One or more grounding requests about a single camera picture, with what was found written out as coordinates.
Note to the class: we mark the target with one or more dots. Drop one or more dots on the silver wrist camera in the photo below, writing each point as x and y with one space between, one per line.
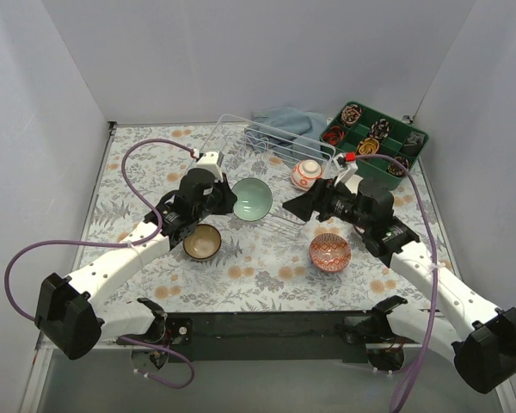
212 162
346 171

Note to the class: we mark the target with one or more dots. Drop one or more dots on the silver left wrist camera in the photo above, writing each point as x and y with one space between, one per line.
212 162

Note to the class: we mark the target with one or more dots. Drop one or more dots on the floral patterned table mat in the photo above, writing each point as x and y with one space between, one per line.
255 269

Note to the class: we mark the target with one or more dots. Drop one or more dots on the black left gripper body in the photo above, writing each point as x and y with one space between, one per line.
219 198

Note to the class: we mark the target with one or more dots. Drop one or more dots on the orange white floral bowl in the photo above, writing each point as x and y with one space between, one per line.
305 173

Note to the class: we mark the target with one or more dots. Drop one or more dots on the grey folded cloth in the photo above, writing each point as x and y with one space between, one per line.
413 144

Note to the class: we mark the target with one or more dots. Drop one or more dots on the pale green bowl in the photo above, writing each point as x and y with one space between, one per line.
254 199

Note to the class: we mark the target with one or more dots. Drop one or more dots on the black glazed bowl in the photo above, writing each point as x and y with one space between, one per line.
203 244

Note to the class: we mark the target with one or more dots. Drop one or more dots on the red black rolled tie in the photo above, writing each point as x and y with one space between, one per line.
334 135

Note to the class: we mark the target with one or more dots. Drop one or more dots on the black white rolled tie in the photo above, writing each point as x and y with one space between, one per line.
380 129

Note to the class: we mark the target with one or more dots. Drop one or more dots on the light blue cloth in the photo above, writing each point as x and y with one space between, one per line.
289 132

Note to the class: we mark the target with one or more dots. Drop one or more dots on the brown patterned rolled tie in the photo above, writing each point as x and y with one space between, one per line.
350 114

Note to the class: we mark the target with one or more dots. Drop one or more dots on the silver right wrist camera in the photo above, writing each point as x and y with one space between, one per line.
346 171

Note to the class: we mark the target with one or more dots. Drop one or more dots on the dark floral rolled tie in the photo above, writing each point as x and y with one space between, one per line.
399 167

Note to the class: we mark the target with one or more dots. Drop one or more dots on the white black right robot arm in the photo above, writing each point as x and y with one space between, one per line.
474 334

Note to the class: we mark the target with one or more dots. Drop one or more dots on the green compartment tray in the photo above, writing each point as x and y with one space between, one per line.
390 146

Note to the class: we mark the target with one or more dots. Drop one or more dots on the white wire dish rack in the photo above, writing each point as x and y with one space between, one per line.
251 149

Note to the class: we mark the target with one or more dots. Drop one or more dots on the yellow rolled tie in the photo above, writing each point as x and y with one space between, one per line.
368 146

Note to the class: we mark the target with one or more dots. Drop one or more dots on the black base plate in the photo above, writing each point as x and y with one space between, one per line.
225 336

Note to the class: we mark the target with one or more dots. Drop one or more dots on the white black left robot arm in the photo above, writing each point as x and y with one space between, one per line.
71 310

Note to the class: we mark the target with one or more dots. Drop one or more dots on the blue white zigzag bowl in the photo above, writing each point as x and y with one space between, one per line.
330 252

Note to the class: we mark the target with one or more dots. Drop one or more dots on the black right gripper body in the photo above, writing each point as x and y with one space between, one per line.
321 202

